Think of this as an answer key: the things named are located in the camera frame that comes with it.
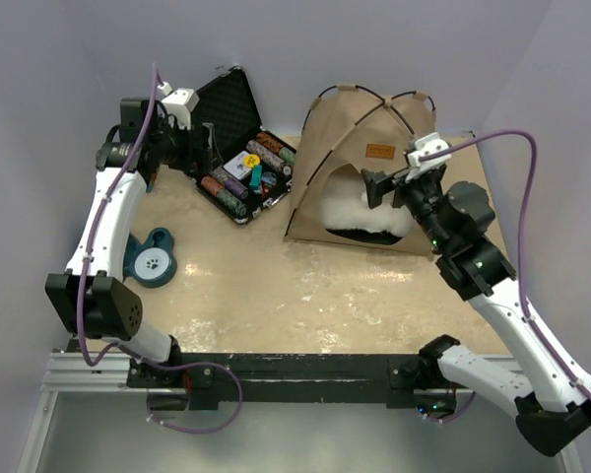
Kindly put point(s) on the white playing card deck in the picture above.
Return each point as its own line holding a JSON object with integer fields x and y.
{"x": 236, "y": 167}

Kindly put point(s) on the beige fabric pet tent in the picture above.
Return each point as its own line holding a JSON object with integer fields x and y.
{"x": 359, "y": 162}

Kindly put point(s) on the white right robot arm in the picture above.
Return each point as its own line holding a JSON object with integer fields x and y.
{"x": 550, "y": 399}

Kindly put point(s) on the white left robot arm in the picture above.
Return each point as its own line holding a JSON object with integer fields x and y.
{"x": 90, "y": 296}

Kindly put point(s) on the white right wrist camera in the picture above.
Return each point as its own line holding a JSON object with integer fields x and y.
{"x": 425, "y": 154}

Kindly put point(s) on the red black triangle badge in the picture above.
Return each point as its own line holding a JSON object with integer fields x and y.
{"x": 267, "y": 189}

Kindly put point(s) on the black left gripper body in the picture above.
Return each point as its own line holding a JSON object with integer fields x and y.
{"x": 195, "y": 162}

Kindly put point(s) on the red poker chip roll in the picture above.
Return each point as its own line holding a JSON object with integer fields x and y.
{"x": 211, "y": 185}

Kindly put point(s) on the purple poker chip roll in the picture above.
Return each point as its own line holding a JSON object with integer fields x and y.
{"x": 230, "y": 183}

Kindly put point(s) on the black poker chip case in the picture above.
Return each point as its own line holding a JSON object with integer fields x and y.
{"x": 229, "y": 104}

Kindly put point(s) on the green blue poker chip roll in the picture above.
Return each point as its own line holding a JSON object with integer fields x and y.
{"x": 233, "y": 204}

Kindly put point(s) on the yellow big blind button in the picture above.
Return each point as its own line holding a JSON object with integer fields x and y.
{"x": 251, "y": 161}

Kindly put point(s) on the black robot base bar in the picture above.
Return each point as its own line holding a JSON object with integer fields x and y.
{"x": 397, "y": 381}

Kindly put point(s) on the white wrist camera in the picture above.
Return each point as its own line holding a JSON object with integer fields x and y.
{"x": 179, "y": 103}
{"x": 425, "y": 154}

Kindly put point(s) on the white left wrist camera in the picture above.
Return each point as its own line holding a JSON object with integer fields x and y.
{"x": 179, "y": 103}

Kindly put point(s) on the teal plastic clip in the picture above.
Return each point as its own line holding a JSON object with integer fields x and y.
{"x": 255, "y": 182}

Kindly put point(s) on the clear dealer button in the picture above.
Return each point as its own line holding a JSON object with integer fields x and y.
{"x": 269, "y": 179}

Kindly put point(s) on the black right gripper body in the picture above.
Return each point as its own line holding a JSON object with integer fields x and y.
{"x": 424, "y": 195}

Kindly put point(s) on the white fluffy pillow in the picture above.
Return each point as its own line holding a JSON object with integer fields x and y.
{"x": 343, "y": 207}

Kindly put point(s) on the teal double pet bowl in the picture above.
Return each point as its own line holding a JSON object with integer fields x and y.
{"x": 150, "y": 263}

